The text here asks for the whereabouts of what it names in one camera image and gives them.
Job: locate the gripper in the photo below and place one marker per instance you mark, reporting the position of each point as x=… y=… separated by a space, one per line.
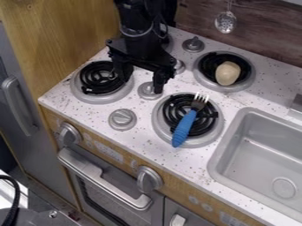
x=143 y=48

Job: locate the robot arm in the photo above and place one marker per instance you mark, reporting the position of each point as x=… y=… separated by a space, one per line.
x=135 y=14

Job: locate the toy stove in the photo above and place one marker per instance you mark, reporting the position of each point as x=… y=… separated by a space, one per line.
x=122 y=119

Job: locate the beige toy potato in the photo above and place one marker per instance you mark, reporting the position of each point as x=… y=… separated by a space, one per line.
x=227 y=73

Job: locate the silver slotted spoon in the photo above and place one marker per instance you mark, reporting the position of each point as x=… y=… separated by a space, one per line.
x=225 y=21

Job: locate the grey toy refrigerator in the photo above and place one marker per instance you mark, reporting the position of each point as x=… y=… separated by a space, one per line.
x=23 y=123

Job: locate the toy sink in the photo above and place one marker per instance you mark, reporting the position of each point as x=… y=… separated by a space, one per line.
x=259 y=156

